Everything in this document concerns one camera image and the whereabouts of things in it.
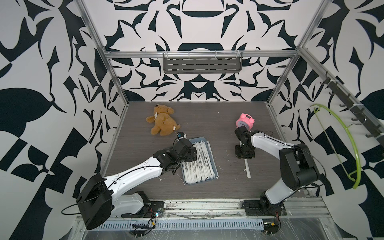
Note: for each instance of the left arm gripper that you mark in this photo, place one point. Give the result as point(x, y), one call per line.
point(192, 155)

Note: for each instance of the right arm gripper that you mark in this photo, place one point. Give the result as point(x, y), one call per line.
point(238, 155)

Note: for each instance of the white paper-wrapped straw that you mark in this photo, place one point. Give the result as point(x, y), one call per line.
point(247, 169)

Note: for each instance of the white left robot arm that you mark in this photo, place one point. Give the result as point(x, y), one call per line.
point(100, 198)

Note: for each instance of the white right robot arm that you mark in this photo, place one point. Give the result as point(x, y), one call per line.
point(297, 167)

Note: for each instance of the blue storage box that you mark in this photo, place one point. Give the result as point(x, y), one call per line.
point(204, 168)

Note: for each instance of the pink alarm clock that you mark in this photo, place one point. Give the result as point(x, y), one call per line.
point(246, 121)

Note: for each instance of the brown teddy bear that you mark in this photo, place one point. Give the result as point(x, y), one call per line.
point(164, 123)

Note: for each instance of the green plastic hanger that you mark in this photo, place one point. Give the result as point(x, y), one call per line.
point(340, 142)

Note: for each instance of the white cable duct strip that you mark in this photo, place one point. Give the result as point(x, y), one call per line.
point(184, 225)

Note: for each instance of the grey metal wall shelf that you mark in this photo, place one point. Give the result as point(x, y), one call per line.
point(202, 62)

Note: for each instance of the grey wall hook rack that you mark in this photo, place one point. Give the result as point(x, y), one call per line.
point(362, 115)

